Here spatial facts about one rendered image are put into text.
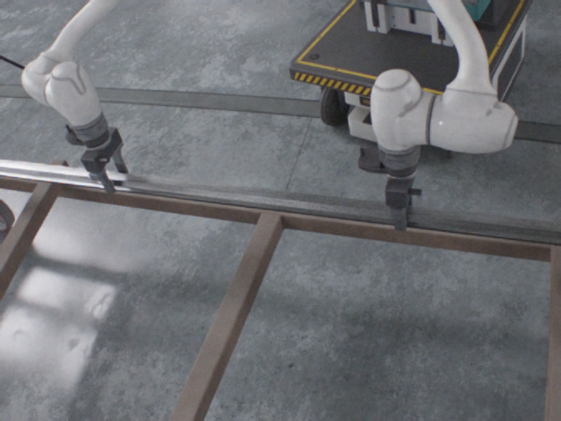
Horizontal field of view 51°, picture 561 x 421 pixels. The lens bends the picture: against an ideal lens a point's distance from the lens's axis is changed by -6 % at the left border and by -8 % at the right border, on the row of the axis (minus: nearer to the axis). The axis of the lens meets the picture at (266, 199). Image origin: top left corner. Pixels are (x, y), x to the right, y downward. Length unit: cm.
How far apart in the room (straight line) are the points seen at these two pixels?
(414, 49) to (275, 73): 78
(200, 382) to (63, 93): 77
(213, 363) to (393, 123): 71
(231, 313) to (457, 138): 73
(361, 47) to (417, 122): 113
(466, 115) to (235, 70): 185
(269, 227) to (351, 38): 91
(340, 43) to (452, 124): 120
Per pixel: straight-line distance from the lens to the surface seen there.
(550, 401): 138
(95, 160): 168
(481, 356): 182
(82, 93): 158
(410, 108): 123
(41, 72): 170
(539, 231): 147
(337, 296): 194
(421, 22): 235
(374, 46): 232
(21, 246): 199
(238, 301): 162
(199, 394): 151
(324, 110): 238
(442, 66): 220
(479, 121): 121
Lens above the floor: 159
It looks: 45 degrees down
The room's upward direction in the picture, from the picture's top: 16 degrees counter-clockwise
